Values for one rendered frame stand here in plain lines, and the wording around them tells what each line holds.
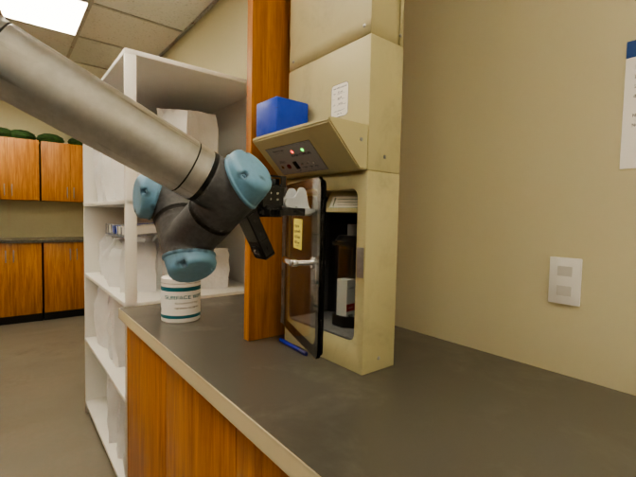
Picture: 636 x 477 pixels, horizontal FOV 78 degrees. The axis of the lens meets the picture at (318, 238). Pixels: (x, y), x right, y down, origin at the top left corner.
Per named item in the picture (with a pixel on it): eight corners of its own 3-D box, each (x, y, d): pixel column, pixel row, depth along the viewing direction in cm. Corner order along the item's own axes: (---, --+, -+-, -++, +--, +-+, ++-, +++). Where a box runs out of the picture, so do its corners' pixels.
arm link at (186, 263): (198, 241, 53) (180, 183, 59) (156, 285, 58) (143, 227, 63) (242, 249, 60) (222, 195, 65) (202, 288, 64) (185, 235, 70)
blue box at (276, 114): (286, 143, 111) (287, 111, 111) (308, 137, 103) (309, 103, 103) (256, 138, 105) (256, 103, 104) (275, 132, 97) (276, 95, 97)
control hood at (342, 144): (286, 179, 113) (287, 144, 112) (368, 169, 88) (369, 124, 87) (251, 175, 106) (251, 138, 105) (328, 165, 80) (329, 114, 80)
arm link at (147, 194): (136, 233, 64) (128, 193, 68) (202, 232, 71) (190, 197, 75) (147, 201, 59) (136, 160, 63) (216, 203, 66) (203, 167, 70)
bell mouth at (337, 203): (355, 213, 118) (356, 195, 117) (402, 214, 104) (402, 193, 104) (309, 212, 107) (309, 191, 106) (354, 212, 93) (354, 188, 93)
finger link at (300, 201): (323, 188, 84) (288, 185, 78) (323, 216, 84) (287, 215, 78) (314, 188, 86) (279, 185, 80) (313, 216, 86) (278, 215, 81)
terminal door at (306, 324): (285, 324, 114) (287, 185, 112) (320, 361, 85) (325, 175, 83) (282, 324, 113) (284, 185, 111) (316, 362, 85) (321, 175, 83)
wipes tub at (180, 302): (192, 312, 146) (192, 272, 145) (206, 320, 135) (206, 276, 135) (155, 317, 137) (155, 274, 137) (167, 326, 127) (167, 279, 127)
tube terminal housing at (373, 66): (345, 326, 131) (352, 92, 127) (428, 354, 106) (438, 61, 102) (283, 340, 115) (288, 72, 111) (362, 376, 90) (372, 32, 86)
